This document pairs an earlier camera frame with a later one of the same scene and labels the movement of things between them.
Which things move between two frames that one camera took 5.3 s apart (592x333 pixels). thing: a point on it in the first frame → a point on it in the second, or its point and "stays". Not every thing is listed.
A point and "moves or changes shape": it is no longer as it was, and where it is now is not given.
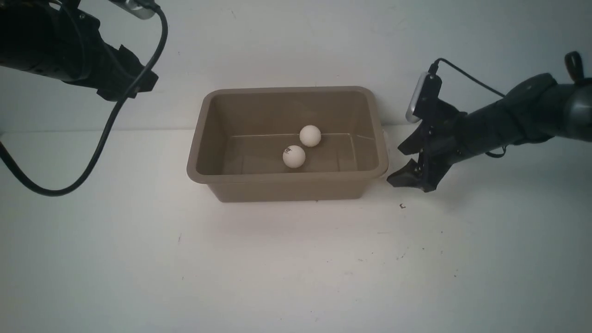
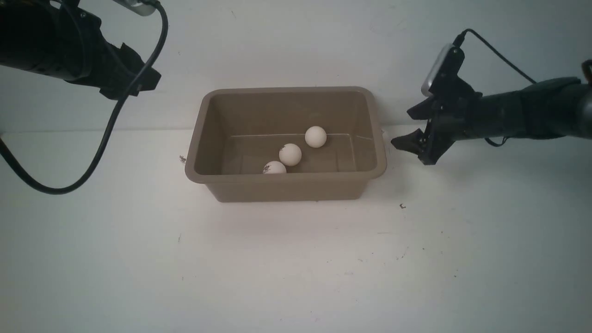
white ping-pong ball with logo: [293, 156] stays
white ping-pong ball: [310, 136] moves or changes shape
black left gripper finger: [129, 66] stays
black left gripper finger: [114, 95] stays
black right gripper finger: [409, 176] → [415, 142]
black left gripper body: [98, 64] stays
